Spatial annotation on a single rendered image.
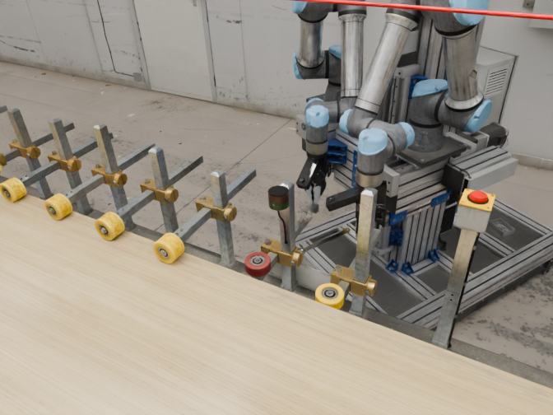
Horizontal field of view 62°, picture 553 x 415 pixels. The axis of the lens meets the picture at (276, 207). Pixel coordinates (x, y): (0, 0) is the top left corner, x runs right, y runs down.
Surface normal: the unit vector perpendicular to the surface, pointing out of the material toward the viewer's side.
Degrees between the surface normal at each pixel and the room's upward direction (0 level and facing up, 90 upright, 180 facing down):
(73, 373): 0
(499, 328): 0
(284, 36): 90
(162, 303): 0
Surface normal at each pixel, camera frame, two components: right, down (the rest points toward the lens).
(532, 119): -0.49, 0.51
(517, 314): -0.04, -0.82
